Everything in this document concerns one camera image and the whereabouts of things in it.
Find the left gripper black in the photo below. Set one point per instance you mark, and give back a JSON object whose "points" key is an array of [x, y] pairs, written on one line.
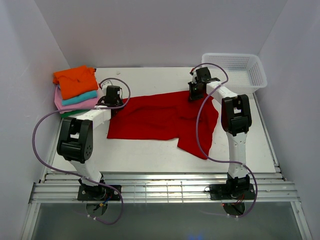
{"points": [[121, 102]]}

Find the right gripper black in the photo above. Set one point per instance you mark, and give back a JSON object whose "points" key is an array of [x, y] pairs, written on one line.
{"points": [[192, 96]]}

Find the red t shirt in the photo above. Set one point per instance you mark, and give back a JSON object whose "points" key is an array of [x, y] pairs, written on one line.
{"points": [[165, 117]]}

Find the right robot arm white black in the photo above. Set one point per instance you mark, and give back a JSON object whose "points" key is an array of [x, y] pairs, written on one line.
{"points": [[236, 119]]}

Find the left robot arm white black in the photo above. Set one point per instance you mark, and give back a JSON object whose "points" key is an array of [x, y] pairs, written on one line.
{"points": [[76, 145]]}

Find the teal folded t shirt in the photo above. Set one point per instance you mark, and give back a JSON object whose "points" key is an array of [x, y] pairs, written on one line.
{"points": [[80, 98]]}

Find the pink folded t shirt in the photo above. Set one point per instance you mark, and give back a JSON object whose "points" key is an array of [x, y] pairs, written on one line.
{"points": [[82, 105]]}

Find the orange folded t shirt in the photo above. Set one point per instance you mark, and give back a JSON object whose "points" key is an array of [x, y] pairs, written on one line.
{"points": [[75, 81]]}

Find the green folded t shirt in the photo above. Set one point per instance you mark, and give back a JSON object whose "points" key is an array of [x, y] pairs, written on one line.
{"points": [[72, 113]]}

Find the white plastic basket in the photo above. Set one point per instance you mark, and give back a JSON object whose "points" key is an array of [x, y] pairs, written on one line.
{"points": [[245, 71]]}

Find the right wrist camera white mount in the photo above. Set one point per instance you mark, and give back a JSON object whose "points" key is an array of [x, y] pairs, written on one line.
{"points": [[194, 75]]}

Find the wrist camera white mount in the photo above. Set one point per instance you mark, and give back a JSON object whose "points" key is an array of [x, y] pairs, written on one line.
{"points": [[103, 86], [194, 75]]}

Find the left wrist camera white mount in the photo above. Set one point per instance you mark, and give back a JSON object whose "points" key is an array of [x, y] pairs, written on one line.
{"points": [[103, 86]]}

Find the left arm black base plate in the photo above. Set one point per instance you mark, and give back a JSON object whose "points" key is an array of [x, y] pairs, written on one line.
{"points": [[97, 193]]}

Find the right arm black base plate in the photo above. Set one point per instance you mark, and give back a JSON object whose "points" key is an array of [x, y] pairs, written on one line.
{"points": [[220, 192]]}

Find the aluminium frame rail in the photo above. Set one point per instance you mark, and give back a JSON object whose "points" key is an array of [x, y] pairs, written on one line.
{"points": [[165, 193]]}

